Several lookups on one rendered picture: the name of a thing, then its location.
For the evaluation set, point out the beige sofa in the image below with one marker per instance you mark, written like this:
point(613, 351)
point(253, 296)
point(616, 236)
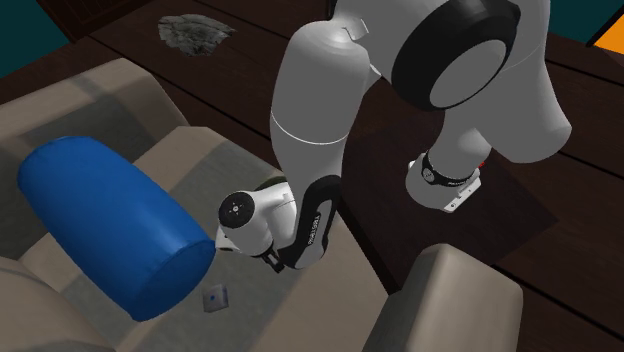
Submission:
point(331, 302)

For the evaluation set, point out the dark wood-patterned robot stand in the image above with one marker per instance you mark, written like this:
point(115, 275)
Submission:
point(390, 229)

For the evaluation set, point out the dark wooden furniture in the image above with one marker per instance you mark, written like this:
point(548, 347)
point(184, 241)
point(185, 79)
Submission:
point(88, 14)

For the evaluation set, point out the small grey cube blue dot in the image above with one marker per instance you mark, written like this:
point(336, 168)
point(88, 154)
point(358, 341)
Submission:
point(215, 298)

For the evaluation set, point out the blue bolster cushion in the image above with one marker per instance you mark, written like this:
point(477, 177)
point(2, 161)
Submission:
point(112, 219)

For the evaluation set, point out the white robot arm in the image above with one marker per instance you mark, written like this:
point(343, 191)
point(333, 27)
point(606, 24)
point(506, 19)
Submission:
point(312, 97)

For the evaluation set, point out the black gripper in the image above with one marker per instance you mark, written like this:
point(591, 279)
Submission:
point(274, 261)

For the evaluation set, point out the grey mottled flat mat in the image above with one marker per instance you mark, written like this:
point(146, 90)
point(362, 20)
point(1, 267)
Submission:
point(195, 33)

